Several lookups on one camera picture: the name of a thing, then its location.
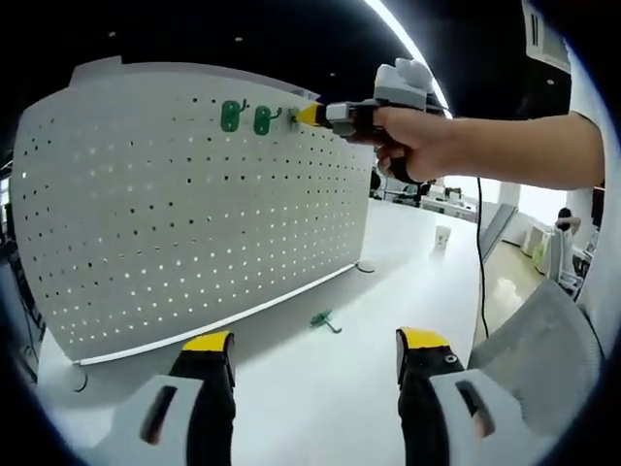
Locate grey desk divider panel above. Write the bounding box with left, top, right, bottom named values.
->
left=484, top=203, right=518, bottom=253

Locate person's right hand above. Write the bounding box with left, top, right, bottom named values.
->
left=348, top=104, right=457, bottom=181

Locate white office desk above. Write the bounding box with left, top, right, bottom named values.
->
left=382, top=186, right=481, bottom=224

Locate grey mesh office chair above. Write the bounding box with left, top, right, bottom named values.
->
left=468, top=279, right=607, bottom=438

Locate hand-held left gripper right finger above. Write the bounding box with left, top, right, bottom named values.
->
left=395, top=326, right=530, bottom=466

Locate white office chair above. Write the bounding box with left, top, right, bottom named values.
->
left=545, top=227, right=583, bottom=292

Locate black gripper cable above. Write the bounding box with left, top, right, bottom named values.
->
left=473, top=175, right=490, bottom=344

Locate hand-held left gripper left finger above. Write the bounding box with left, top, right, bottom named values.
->
left=109, top=329, right=238, bottom=466

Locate ceiling air vent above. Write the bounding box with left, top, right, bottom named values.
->
left=523, top=0, right=569, bottom=62

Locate white ceiling light strip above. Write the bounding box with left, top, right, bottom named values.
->
left=363, top=0, right=455, bottom=117

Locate white perforated mounting plate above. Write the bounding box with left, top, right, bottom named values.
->
left=9, top=55, right=377, bottom=392

